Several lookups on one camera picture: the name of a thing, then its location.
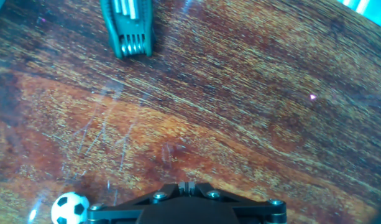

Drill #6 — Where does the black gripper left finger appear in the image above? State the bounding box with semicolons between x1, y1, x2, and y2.
86;182;190;224

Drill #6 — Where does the green folding hex key set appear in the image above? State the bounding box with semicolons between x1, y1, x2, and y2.
99;0;156;60

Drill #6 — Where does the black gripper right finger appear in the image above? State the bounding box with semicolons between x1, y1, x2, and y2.
188;182;287;224

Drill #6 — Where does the small black white soccer ball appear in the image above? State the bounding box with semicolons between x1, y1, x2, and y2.
50;191;90;224

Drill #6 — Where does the glossy red-brown wooden board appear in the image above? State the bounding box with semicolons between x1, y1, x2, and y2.
0;0;381;224

